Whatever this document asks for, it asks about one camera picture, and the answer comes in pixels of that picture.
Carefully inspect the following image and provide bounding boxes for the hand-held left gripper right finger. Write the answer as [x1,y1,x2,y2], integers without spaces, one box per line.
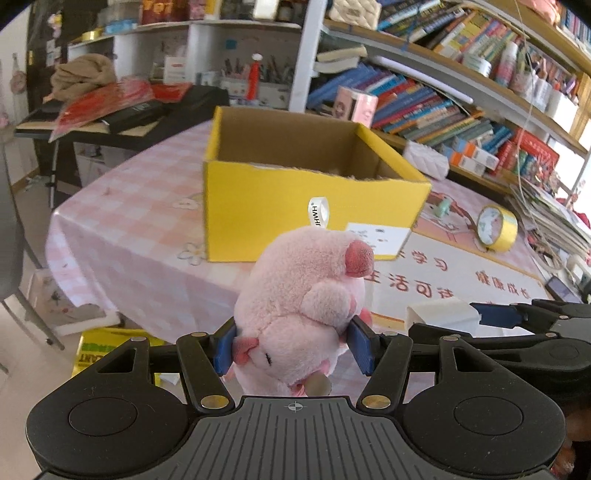
[347,318,522,412]

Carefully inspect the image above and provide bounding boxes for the white quilted pouch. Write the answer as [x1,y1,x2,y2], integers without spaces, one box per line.
[402,140,451,181]

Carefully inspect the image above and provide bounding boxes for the beige folded cloth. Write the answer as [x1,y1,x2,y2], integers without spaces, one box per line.
[49,52,116,100]

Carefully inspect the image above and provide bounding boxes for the orange white boxes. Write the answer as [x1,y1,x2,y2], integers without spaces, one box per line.
[450,138,502,176]

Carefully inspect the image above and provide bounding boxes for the beige quilted bag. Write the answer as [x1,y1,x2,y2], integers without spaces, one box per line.
[329,0,382,31]

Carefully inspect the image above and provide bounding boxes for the yellow cardboard box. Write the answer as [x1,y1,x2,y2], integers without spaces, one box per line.
[203,105,433,264]

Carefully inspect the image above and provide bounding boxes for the hanging pink pouch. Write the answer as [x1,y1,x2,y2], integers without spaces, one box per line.
[10,52,29,96]

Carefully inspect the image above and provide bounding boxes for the white cable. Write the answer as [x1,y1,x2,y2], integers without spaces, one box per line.
[516,0,542,217]

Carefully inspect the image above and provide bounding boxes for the stack of lying books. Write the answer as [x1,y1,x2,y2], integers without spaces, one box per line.
[316,45,366,75]

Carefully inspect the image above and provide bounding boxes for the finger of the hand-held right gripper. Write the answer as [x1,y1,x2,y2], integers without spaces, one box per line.
[408,322,591,366]
[470,298,591,331]

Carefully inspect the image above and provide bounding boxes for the white pink bottle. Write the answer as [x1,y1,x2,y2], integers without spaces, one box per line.
[493,41,520,89]

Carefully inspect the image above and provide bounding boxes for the pile of magazines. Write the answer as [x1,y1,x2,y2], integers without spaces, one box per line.
[507,179,591,260]

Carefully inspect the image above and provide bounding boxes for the red gift box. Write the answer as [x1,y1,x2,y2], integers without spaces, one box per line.
[140,0,190,25]

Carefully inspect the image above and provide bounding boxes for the small white box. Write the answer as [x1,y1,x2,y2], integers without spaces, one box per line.
[405,296,481,336]

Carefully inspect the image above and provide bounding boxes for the grey chair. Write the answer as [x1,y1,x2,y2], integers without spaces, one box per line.
[0,133,66,352]

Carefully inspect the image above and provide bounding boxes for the row of books with blue strap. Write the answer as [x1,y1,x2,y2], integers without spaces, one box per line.
[379,0,522,62]

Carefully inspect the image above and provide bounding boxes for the red plastic bag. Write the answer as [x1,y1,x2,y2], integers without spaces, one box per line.
[48,78,193,140]

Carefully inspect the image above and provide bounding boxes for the yellow tape roll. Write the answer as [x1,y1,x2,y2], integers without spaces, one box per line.
[475,204,519,253]

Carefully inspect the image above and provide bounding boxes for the white box red label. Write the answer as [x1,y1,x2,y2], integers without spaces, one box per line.
[163,56,187,85]

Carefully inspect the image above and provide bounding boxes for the white bookshelf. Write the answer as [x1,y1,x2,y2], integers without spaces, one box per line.
[69,0,591,200]

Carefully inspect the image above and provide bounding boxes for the pink plush pig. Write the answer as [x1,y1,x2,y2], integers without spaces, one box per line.
[232,196,376,398]

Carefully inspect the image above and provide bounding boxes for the yellow plastic bag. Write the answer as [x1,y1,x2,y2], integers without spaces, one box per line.
[71,327,168,387]

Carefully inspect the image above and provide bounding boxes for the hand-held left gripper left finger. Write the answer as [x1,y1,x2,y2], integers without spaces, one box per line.
[69,318,239,414]

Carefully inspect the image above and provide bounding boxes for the smartphone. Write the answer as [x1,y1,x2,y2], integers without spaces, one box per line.
[544,275,583,304]

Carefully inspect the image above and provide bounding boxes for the red white bottle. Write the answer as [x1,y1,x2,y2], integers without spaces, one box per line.
[246,54,264,100]

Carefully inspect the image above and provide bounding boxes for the red boxes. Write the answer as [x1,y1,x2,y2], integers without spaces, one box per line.
[498,128,560,186]

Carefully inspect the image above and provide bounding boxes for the black electronic keyboard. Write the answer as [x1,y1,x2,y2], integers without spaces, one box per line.
[14,85,230,138]

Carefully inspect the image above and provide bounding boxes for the long row of colourful books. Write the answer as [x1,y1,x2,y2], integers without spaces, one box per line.
[307,62,514,158]

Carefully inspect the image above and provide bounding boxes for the desk organizer with pens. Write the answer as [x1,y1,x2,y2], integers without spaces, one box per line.
[219,57,294,110]

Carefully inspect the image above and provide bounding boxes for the pink cartoon container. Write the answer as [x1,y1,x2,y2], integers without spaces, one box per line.
[334,85,379,128]

